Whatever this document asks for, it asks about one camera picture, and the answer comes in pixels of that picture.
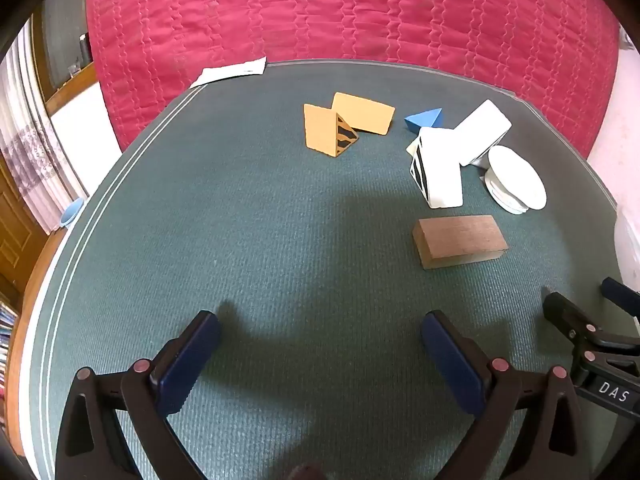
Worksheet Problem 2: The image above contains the white box with patterned end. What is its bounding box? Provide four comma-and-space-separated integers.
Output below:
410, 127, 465, 209

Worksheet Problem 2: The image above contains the red quilted blanket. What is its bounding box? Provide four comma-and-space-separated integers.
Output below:
82, 0, 621, 161

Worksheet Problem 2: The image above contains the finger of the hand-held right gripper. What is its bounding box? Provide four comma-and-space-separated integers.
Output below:
543, 291, 640, 361
601, 277, 640, 317

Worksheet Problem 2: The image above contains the row of books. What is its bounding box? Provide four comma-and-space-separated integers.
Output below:
0, 300, 16, 401

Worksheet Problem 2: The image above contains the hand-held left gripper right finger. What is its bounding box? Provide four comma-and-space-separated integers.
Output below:
420, 310, 586, 480

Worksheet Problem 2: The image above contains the plain white box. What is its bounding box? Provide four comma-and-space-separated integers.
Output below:
452, 100, 513, 167

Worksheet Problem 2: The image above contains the brown wooden door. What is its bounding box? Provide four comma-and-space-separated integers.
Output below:
0, 160, 51, 291

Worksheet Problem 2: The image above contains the white patterned curtain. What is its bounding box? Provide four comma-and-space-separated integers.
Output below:
0, 25, 88, 233

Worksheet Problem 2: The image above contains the orange box with striped end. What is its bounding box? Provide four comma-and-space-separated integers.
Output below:
303, 104, 360, 158

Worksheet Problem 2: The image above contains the brown wooden block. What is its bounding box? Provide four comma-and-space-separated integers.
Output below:
412, 215, 509, 270

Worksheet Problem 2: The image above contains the blue triangular block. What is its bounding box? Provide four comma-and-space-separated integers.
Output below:
404, 108, 444, 135

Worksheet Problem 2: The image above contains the white round dish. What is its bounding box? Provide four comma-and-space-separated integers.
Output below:
484, 145, 547, 215

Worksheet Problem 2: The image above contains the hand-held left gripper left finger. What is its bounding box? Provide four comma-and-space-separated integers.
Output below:
55, 310, 223, 480

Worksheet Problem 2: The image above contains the blue plastic bin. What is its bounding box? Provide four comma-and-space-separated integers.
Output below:
60, 197, 85, 228

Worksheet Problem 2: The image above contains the plain orange box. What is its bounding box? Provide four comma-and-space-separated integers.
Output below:
332, 92, 396, 136

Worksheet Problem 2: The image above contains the white paper sheet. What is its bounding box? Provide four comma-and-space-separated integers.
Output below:
189, 57, 267, 89

